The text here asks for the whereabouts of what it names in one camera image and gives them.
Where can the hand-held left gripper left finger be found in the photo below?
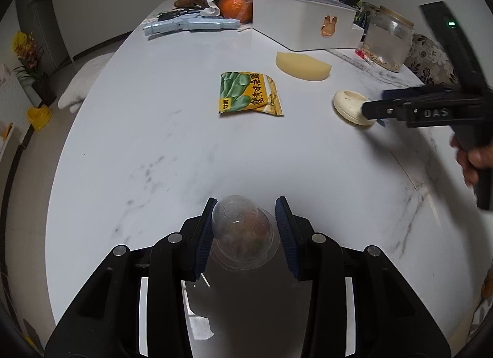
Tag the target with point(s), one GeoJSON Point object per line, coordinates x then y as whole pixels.
{"type": "Point", "coordinates": [203, 250]}

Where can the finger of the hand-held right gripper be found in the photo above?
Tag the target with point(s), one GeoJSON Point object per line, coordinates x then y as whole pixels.
{"type": "Point", "coordinates": [385, 108]}

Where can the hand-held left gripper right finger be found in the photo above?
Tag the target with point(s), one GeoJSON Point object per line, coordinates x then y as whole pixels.
{"type": "Point", "coordinates": [288, 242]}

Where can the cream oval shell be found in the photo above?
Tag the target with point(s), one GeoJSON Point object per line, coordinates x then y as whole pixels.
{"type": "Point", "coordinates": [348, 106]}

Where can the clear plastic dome cup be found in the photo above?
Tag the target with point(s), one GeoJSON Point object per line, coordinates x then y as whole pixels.
{"type": "Point", "coordinates": [240, 227]}

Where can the person's right hand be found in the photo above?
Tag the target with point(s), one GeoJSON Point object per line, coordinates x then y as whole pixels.
{"type": "Point", "coordinates": [479, 160]}

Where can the clear ruler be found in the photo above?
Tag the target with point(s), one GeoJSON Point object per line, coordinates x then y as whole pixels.
{"type": "Point", "coordinates": [358, 61]}

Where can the glass jar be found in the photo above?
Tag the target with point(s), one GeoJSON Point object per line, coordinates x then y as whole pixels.
{"type": "Point", "coordinates": [387, 40]}

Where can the yellow sponge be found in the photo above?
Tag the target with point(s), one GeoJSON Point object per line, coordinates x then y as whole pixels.
{"type": "Point", "coordinates": [302, 67]}

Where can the white storage box with rabbit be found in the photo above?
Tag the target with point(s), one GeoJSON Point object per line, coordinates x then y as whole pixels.
{"type": "Point", "coordinates": [292, 21]}

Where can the green snack packet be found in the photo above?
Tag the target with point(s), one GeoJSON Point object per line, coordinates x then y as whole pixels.
{"type": "Point", "coordinates": [248, 92]}

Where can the orange fruit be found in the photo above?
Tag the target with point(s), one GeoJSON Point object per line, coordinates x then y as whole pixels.
{"type": "Point", "coordinates": [235, 7]}

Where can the white cushion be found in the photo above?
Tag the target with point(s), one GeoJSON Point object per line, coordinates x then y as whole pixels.
{"type": "Point", "coordinates": [86, 81]}

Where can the light blue toy gun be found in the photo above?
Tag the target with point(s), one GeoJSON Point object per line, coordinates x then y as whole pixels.
{"type": "Point", "coordinates": [192, 25]}

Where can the black pen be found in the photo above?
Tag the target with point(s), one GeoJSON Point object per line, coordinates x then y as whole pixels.
{"type": "Point", "coordinates": [177, 14]}

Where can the yellow flowers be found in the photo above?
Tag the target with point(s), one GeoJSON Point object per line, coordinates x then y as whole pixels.
{"type": "Point", "coordinates": [29, 54]}

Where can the dark door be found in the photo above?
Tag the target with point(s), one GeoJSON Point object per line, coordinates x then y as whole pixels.
{"type": "Point", "coordinates": [52, 23]}

